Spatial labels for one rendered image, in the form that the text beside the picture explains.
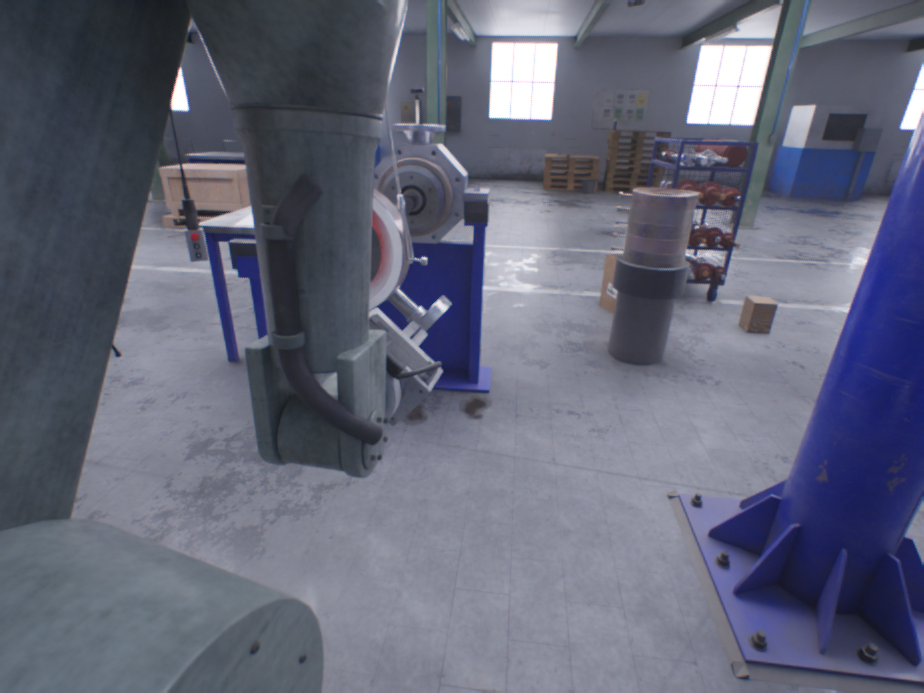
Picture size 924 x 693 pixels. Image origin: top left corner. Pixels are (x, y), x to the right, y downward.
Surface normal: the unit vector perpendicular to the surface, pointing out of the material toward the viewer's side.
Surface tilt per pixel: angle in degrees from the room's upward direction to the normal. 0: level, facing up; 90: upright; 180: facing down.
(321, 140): 114
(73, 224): 90
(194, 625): 17
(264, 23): 134
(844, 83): 90
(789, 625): 0
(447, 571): 0
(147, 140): 90
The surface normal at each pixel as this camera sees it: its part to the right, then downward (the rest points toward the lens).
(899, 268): -0.97, 0.07
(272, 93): -0.15, 0.93
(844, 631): 0.03, -0.91
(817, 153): -0.12, 0.41
